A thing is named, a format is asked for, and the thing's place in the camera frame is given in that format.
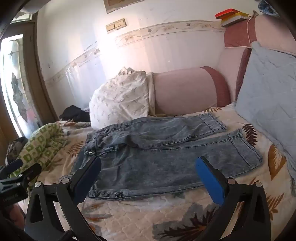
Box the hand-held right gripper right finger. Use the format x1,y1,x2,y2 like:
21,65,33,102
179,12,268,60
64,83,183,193
195,156,271,241

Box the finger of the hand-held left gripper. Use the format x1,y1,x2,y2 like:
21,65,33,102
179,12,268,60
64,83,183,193
0,159,23,175
9,163,42,184

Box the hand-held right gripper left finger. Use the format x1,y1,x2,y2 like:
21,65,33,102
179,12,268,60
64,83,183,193
24,156,102,241

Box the blue denim pants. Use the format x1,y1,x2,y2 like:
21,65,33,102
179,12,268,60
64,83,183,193
70,113,264,200

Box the grey patterned cloth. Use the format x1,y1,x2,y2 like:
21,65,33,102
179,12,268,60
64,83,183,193
6,137,28,161

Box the green patterned cloth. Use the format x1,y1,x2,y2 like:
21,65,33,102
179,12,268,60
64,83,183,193
10,123,70,184

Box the black cloth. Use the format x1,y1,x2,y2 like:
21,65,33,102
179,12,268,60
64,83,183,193
59,105,91,122

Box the white patterned pillow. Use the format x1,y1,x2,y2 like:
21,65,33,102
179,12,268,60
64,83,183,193
89,67,155,130

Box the pink upholstered bed headboard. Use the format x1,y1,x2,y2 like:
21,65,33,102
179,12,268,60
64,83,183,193
153,17,296,116

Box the light blue quilted cushion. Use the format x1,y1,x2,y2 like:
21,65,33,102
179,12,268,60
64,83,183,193
235,41,296,187

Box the yellow book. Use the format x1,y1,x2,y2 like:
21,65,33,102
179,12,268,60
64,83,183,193
221,12,251,22

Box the red flat box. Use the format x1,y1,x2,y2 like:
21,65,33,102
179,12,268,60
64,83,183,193
215,9,242,19

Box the blue patterned object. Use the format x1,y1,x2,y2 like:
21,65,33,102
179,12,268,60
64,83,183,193
257,0,281,17

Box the white cord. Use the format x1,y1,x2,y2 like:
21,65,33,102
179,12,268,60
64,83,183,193
245,10,260,48

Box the beige wall switch panel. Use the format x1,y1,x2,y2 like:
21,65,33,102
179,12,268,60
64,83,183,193
106,19,127,34

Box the framed wall picture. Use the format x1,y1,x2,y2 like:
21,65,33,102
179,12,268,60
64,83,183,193
103,0,144,14

